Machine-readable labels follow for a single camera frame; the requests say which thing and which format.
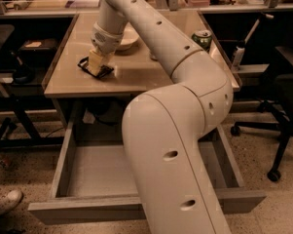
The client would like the white shoe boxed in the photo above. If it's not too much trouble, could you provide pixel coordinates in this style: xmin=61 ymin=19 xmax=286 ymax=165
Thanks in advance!
xmin=0 ymin=189 xmax=23 ymax=215

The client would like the black office chair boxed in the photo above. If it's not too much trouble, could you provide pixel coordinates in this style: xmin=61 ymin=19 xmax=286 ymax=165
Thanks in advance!
xmin=230 ymin=0 xmax=293 ymax=182

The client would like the grey cabinet with beige top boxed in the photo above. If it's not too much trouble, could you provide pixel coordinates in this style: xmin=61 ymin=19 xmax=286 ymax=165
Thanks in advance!
xmin=41 ymin=10 xmax=242 ymax=129

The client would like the white paper bowl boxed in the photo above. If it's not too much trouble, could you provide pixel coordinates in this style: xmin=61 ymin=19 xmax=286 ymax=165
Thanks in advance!
xmin=117 ymin=26 xmax=139 ymax=51

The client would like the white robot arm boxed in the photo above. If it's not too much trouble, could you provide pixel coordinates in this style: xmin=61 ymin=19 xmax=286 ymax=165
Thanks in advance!
xmin=92 ymin=0 xmax=233 ymax=234

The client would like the green soda can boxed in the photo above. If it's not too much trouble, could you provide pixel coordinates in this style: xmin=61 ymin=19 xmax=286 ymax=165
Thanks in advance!
xmin=191 ymin=30 xmax=212 ymax=52

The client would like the open grey top drawer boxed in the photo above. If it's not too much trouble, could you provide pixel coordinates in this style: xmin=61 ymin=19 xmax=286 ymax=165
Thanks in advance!
xmin=26 ymin=99 xmax=268 ymax=226

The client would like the black rxbar chocolate wrapper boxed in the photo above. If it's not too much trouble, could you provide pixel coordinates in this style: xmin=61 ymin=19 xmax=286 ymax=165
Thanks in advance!
xmin=78 ymin=57 xmax=114 ymax=79

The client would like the black box on shelf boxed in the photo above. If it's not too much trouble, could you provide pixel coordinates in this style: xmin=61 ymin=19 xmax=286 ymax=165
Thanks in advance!
xmin=18 ymin=38 xmax=58 ymax=67

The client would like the black side table frame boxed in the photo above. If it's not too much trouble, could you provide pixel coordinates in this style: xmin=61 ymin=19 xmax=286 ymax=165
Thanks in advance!
xmin=0 ymin=24 xmax=63 ymax=148

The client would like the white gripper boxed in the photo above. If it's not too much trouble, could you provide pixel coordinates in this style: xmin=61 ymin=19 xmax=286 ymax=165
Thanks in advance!
xmin=89 ymin=22 xmax=123 ymax=72

